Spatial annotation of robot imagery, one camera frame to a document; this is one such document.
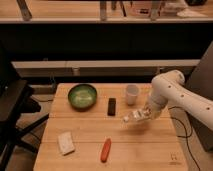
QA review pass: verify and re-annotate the black rectangular block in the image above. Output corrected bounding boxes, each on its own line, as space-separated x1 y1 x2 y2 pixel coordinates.
107 98 116 116

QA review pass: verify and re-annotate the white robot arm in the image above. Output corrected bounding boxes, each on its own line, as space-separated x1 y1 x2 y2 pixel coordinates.
146 70 213 130

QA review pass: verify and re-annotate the white sponge block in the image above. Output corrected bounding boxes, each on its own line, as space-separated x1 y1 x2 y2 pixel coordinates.
58 132 75 155

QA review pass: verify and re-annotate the grey rail beam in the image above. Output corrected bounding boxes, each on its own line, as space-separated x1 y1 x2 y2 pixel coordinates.
13 59 200 77

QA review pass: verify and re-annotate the black stand left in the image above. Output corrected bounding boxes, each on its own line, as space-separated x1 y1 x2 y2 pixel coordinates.
0 44 49 171

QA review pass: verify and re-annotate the green ceramic bowl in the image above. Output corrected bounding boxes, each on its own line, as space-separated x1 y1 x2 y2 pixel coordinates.
68 84 97 110

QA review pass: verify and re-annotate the white paper cup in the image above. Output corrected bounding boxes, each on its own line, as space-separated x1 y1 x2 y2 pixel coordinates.
125 84 140 105

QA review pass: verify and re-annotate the orange carrot toy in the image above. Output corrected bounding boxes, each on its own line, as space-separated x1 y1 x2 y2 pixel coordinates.
100 138 111 162

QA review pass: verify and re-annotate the clear plastic bottle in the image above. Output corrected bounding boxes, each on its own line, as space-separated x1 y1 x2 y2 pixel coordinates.
123 109 150 123

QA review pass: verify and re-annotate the black cable right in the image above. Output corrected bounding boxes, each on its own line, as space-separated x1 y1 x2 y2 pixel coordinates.
168 105 203 171

